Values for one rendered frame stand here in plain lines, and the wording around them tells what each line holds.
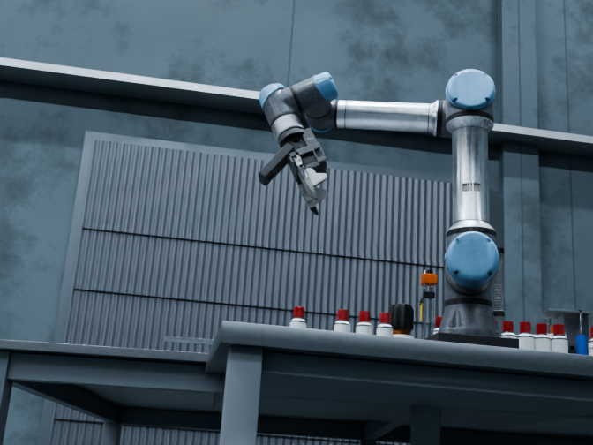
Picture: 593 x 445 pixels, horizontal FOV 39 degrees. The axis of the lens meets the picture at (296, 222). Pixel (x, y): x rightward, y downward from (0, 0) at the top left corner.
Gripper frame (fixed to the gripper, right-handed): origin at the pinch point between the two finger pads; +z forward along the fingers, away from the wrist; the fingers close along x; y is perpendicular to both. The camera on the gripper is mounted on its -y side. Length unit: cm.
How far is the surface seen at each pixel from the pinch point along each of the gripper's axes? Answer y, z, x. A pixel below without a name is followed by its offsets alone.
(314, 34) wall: 123, -339, 364
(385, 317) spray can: 18, 11, 66
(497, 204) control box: 63, -7, 54
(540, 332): 61, 31, 70
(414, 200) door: 145, -184, 401
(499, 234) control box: 60, 2, 57
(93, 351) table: -59, 15, 3
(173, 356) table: -42.7, 22.5, 3.8
